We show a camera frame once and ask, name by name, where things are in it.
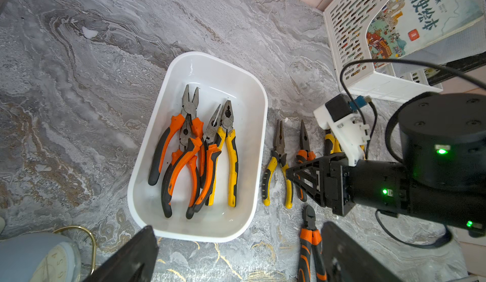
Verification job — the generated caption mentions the yellow black combination pliers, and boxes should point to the yellow black combination pliers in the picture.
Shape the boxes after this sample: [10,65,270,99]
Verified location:
[323,129,342,155]
[205,100,239,207]

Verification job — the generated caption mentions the orange black small pliers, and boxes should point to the orange black small pliers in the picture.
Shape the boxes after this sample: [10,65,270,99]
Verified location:
[186,105,223,219]

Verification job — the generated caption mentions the orange black cutting pliers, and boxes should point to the orange black cutting pliers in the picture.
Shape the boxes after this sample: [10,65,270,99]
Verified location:
[297,205,327,281]

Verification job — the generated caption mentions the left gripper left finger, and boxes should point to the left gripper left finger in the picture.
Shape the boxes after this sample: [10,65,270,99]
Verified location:
[85,226,159,281]

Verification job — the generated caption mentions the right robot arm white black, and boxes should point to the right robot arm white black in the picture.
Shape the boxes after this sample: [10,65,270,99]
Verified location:
[287,93,485,237]

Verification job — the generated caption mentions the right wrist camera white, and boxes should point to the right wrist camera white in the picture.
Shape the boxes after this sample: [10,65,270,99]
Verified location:
[313,94,371,167]

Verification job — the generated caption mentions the orange black greener pliers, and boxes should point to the orange black greener pliers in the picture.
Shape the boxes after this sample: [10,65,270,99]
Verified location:
[160,114,204,219]

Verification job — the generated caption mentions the white file organizer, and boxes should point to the white file organizer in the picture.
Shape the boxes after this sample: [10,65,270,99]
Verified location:
[323,0,485,103]

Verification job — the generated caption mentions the yellow black long-nose pliers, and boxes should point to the yellow black long-nose pliers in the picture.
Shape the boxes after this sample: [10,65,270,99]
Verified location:
[262,120,294,209]

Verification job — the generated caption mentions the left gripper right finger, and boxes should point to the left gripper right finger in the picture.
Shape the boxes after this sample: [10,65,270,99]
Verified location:
[321,221,400,282]

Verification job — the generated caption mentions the orange black combination pliers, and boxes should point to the orange black combination pliers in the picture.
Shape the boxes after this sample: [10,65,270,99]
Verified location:
[147,84,205,186]

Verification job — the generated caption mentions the light blue alarm clock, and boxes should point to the light blue alarm clock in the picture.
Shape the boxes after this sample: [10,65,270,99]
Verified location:
[1,226,97,281]

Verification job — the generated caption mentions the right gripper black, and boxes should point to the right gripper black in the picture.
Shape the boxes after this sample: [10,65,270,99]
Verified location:
[286,153,354,217]

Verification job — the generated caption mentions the colourful cover book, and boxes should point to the colourful cover book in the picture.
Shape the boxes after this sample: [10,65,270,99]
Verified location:
[366,0,483,59]

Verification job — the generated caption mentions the white plastic storage box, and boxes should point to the white plastic storage box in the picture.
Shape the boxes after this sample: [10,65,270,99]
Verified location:
[127,51,268,242]

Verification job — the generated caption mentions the orange black long-nose pliers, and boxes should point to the orange black long-nose pliers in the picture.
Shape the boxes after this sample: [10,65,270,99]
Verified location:
[295,119,316,203]

